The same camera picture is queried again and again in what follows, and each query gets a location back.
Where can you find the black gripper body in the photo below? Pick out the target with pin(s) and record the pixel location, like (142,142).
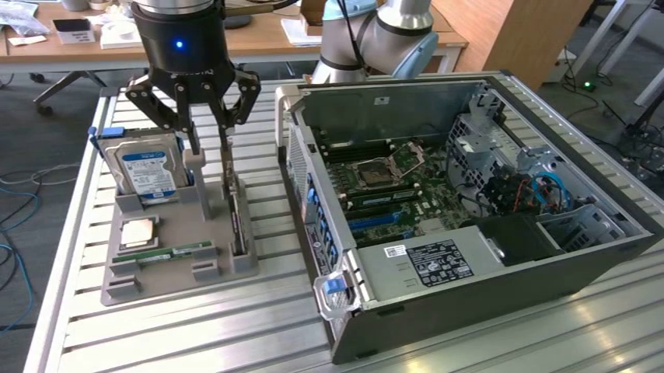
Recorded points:
(182,46)

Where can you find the graphics card with metal bracket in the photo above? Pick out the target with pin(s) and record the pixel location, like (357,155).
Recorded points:
(238,229)

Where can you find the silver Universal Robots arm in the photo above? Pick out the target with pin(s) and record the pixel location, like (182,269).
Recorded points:
(394,23)

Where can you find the black round lamp base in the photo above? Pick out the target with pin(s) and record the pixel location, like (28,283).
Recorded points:
(238,22)

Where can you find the white box with round hole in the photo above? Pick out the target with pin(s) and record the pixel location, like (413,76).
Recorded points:
(116,39)

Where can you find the light wood office desk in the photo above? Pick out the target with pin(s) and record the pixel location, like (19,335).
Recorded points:
(52,52)
(265,44)

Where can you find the hard disk in blue caddy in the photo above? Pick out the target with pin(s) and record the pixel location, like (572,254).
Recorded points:
(144,171)

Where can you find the stack of white papers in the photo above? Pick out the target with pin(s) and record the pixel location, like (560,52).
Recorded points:
(298,35)

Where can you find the white box with black top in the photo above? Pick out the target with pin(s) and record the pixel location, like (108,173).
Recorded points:
(75,35)

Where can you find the grey cup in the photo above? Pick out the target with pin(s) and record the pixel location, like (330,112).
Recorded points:
(75,4)

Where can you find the brown cardboard box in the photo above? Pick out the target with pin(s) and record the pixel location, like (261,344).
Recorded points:
(311,11)

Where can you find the white paper tag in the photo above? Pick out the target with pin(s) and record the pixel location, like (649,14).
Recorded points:
(26,40)

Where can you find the CPU socket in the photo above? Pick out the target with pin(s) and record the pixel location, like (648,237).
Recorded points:
(373,175)

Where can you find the clear plastic bag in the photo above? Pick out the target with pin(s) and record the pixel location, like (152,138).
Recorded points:
(20,19)

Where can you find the silver CPU chip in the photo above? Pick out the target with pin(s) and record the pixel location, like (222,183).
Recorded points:
(138,233)

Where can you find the grey plastic parts rack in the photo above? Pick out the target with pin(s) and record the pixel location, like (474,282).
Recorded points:
(177,233)

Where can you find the metal socket cover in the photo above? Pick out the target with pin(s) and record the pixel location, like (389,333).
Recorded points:
(406,157)

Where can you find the RAM stick with blue label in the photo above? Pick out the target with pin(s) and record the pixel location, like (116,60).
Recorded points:
(381,198)

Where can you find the green RAM stick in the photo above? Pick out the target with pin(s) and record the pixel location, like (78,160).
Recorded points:
(155,254)

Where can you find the silver metal drive cage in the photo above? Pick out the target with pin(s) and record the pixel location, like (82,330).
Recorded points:
(477,155)

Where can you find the blue case latch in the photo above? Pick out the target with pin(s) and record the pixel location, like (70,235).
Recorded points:
(333,287)

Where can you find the grey power supply unit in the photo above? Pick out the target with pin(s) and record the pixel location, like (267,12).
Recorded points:
(394,272)

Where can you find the wooden cabinet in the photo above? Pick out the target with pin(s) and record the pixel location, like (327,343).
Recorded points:
(519,39)

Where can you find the white floor device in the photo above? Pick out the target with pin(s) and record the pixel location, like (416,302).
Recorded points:
(563,68)

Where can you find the device with green light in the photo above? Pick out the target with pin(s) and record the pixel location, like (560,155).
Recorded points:
(588,85)

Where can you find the open dark grey PC case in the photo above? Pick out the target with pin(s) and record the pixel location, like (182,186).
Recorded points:
(466,311)

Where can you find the silver disk bay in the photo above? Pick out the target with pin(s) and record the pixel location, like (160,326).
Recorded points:
(585,229)

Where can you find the white table frame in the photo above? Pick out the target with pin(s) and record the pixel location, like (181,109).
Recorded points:
(623,42)

